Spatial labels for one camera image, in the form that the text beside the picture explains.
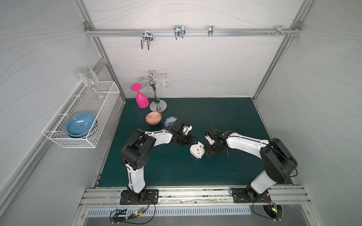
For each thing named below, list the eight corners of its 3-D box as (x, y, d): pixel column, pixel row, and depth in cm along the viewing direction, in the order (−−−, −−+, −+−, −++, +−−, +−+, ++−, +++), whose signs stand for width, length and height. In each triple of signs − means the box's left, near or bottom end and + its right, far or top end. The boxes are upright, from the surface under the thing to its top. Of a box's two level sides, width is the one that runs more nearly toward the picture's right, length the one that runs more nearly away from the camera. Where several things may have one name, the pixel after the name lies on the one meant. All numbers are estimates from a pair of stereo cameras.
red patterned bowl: (145, 126, 104) (144, 122, 101) (148, 115, 111) (146, 111, 107) (161, 126, 104) (160, 122, 101) (162, 115, 111) (162, 111, 107)
